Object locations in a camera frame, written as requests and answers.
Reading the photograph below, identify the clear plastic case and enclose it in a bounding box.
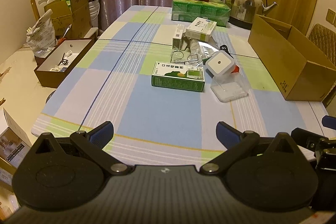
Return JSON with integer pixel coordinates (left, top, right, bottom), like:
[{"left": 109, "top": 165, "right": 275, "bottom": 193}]
[{"left": 210, "top": 70, "right": 250, "bottom": 103}]

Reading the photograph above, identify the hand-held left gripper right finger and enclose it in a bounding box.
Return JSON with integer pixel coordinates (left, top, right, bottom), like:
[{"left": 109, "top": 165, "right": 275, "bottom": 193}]
[{"left": 199, "top": 121, "right": 302, "bottom": 176}]

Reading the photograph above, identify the white product box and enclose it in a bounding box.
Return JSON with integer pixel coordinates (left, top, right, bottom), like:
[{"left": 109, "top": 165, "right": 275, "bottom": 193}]
[{"left": 0, "top": 108, "right": 32, "bottom": 169}]

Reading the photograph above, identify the white bucket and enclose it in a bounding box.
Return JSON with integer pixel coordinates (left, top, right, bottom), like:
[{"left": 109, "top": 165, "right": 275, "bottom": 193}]
[{"left": 88, "top": 0, "right": 100, "bottom": 29}]

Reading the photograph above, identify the silver foil pouch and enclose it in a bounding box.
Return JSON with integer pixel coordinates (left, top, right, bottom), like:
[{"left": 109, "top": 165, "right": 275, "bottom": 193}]
[{"left": 181, "top": 35, "right": 223, "bottom": 65}]

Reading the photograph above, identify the crumpled printed plastic bag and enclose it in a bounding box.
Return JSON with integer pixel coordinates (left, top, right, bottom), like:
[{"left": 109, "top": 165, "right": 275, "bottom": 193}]
[{"left": 26, "top": 9, "right": 57, "bottom": 58}]

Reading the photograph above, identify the large green tissue pack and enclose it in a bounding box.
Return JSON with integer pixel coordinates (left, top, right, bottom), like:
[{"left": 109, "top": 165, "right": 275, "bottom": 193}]
[{"left": 171, "top": 0, "right": 231, "bottom": 28}]

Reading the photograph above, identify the stainless steel kettle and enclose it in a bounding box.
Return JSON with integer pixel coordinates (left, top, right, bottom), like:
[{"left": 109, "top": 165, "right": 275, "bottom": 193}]
[{"left": 221, "top": 0, "right": 279, "bottom": 30}]

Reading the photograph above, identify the tall brown cardboard carton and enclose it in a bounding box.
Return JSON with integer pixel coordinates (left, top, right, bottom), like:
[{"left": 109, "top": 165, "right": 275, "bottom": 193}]
[{"left": 44, "top": 0, "right": 91, "bottom": 39}]

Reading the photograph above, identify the beige wall outlet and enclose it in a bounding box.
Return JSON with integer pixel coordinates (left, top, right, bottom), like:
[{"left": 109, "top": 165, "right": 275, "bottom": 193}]
[{"left": 325, "top": 8, "right": 336, "bottom": 24}]

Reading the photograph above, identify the wide white medicine box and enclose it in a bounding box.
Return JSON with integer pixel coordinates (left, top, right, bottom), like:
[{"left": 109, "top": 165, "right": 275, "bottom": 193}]
[{"left": 185, "top": 17, "right": 217, "bottom": 42}]

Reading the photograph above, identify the small black metal item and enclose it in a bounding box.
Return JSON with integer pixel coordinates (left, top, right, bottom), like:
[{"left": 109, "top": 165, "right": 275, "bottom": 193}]
[{"left": 58, "top": 53, "right": 69, "bottom": 67}]

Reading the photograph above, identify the plaid tablecloth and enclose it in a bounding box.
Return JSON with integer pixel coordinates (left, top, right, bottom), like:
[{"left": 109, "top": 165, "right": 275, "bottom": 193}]
[{"left": 31, "top": 5, "right": 328, "bottom": 169}]

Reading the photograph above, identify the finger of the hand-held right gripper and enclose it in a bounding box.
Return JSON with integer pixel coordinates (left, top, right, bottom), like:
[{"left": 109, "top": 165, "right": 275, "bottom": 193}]
[
  {"left": 322, "top": 115, "right": 336, "bottom": 129},
  {"left": 291, "top": 128, "right": 324, "bottom": 149}
]

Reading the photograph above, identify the narrow white medicine box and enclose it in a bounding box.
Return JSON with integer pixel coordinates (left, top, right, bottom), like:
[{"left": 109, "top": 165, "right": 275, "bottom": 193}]
[{"left": 172, "top": 24, "right": 186, "bottom": 49}]

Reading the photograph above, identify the red handled screwdriver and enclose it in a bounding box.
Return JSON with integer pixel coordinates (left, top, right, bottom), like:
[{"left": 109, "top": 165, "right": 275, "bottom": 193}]
[{"left": 58, "top": 24, "right": 72, "bottom": 44}]

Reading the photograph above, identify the shallow brown box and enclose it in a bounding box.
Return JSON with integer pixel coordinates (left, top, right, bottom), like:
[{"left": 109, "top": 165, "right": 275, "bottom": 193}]
[{"left": 34, "top": 38, "right": 95, "bottom": 88}]

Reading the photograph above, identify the green carton box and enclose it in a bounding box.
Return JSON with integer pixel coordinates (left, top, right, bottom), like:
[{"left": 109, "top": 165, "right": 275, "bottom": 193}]
[{"left": 151, "top": 61, "right": 205, "bottom": 93}]

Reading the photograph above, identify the cardboard box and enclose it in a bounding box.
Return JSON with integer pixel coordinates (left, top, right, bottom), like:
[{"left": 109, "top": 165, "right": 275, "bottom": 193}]
[{"left": 247, "top": 14, "right": 336, "bottom": 102}]

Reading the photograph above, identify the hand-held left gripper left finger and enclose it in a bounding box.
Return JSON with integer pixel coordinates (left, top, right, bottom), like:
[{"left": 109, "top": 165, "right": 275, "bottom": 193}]
[{"left": 31, "top": 121, "right": 132, "bottom": 176}]

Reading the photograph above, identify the black cable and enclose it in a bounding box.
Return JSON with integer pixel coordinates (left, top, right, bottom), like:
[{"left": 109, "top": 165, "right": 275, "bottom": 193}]
[{"left": 218, "top": 44, "right": 231, "bottom": 56}]

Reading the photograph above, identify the clear plastic packet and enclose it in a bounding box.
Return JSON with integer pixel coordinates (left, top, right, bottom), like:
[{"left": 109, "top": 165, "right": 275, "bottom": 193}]
[{"left": 170, "top": 49, "right": 204, "bottom": 66}]

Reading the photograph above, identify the white square night light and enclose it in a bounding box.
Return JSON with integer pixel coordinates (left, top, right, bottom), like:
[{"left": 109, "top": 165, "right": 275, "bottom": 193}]
[{"left": 205, "top": 50, "right": 235, "bottom": 76}]

